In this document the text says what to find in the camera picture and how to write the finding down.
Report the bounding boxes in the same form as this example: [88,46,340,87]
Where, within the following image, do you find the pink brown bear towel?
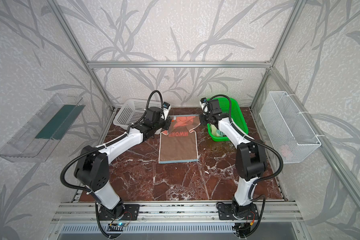
[159,115,200,164]

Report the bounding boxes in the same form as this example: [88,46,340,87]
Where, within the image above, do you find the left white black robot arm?
[74,102,171,212]

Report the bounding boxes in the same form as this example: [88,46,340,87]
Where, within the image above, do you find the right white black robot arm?
[200,98,267,217]

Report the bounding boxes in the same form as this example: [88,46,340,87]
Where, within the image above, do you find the light blue towel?
[212,128,225,137]

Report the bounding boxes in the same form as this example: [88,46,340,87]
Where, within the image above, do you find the green perforated plastic basket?
[207,95,249,142]

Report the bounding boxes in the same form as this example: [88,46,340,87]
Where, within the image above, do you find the white perforated plastic basket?
[113,99,172,138]

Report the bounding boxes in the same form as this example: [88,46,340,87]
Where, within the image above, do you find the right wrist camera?
[200,98,209,115]

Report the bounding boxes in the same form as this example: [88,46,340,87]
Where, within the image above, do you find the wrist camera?
[200,98,209,115]
[163,102,171,120]

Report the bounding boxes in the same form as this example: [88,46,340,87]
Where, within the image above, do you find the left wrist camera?
[163,102,171,120]

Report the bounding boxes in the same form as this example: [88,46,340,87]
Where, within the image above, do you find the aluminium frame rail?
[88,61,271,69]

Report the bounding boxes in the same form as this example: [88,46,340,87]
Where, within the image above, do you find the pink object in wire basket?
[280,145,293,159]

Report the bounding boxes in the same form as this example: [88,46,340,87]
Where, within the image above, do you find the right black corrugated cable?
[203,94,284,238]

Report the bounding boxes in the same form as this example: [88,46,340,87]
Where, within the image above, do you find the black corrugated cable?
[59,89,164,239]
[203,94,284,238]

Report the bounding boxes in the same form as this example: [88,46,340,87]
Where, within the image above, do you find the white wire mesh basket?
[260,91,321,164]

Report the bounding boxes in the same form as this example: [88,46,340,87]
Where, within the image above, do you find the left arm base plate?
[99,204,140,221]

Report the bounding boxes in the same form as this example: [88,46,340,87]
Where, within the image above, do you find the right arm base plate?
[216,202,260,221]

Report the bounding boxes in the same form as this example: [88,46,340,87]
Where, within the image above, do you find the left black corrugated cable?
[59,89,164,239]

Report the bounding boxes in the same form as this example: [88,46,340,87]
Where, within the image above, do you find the clear acrylic wall shelf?
[0,94,85,163]

